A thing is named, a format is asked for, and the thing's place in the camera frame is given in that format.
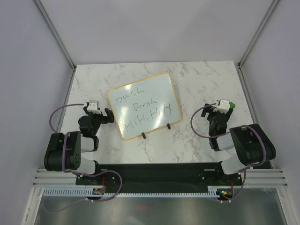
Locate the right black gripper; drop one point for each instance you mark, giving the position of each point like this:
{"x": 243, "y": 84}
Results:
{"x": 210, "y": 110}

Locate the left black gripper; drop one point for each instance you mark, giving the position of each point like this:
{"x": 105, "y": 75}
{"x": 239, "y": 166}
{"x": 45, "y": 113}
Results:
{"x": 97, "y": 114}

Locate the green whiteboard eraser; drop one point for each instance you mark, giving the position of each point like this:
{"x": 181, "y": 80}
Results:
{"x": 232, "y": 105}

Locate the white whiteboard with wooden frame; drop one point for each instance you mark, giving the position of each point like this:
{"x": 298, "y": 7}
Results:
{"x": 145, "y": 105}

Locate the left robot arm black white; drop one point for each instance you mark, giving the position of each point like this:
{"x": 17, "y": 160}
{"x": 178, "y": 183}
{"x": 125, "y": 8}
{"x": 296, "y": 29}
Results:
{"x": 64, "y": 151}

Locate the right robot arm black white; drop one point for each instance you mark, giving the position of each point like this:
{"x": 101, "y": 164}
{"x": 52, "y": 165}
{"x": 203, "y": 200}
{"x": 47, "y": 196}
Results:
{"x": 252, "y": 146}

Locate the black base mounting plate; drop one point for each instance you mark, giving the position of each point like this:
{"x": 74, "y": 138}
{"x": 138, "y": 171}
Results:
{"x": 161, "y": 186}

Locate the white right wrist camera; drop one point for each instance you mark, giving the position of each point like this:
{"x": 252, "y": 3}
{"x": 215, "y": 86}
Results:
{"x": 222, "y": 106}

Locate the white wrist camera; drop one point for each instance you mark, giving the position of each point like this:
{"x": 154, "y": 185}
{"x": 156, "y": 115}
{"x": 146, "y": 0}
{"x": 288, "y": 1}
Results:
{"x": 222, "y": 106}
{"x": 93, "y": 105}

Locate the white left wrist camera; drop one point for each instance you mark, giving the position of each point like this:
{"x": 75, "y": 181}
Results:
{"x": 93, "y": 105}

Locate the right aluminium corner post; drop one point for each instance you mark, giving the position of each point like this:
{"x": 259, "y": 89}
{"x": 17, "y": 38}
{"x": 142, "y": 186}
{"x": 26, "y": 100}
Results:
{"x": 267, "y": 16}

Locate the aluminium corner post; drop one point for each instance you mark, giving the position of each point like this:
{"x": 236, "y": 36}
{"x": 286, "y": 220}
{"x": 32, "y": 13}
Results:
{"x": 40, "y": 7}
{"x": 267, "y": 16}

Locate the aluminium rail frame front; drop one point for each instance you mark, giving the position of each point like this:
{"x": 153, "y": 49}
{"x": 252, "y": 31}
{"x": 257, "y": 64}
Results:
{"x": 256, "y": 178}

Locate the white slotted cable duct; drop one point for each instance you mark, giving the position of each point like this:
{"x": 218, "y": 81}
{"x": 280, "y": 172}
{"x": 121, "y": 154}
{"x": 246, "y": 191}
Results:
{"x": 92, "y": 192}

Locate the left aluminium corner post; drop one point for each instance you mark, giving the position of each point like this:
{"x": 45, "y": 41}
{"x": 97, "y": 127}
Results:
{"x": 40, "y": 7}

